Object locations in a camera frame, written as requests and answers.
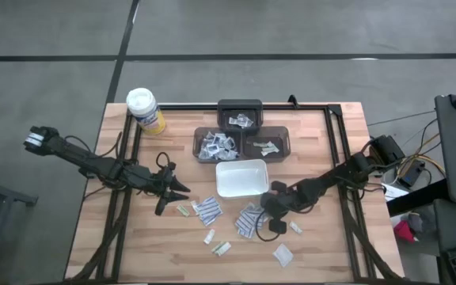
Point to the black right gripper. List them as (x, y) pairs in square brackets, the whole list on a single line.
[(279, 206)]

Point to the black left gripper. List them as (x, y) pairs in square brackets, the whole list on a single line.
[(164, 184)]

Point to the green striped strip packet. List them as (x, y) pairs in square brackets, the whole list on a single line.
[(259, 144), (183, 210), (217, 247)]

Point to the green white packet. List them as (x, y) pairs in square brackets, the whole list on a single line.
[(269, 151)]

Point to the white printed text packet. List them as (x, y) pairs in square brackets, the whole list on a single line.
[(220, 136), (232, 155)]

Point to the plain white packet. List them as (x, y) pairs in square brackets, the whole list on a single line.
[(271, 143)]

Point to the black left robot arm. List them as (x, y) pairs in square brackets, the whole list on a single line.
[(85, 160)]

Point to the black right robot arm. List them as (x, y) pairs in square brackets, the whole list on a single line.
[(331, 180)]

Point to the blue striped bandage packet pile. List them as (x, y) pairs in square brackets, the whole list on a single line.
[(245, 225)]

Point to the white plastic bin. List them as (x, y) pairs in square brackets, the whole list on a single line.
[(242, 178)]

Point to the thin white crumpled packet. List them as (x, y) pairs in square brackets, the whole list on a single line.
[(209, 236)]

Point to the grey translucent plastic bin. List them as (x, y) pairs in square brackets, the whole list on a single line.
[(196, 132), (232, 107), (281, 132)]

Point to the Lysol wipes canister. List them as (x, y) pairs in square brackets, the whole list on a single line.
[(143, 107)]

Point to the black clamp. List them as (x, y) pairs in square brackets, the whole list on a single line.
[(292, 101), (85, 172)]

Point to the white paper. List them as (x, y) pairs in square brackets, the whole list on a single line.
[(394, 192)]

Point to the red cloth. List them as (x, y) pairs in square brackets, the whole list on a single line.
[(404, 231)]

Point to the black blue power box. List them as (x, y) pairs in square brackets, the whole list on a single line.
[(410, 176)]

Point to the black diagonal bar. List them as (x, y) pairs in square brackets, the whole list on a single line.
[(414, 196)]

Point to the grey cloth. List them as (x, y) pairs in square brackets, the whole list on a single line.
[(417, 222)]

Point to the black table frame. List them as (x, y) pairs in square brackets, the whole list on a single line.
[(311, 107)]

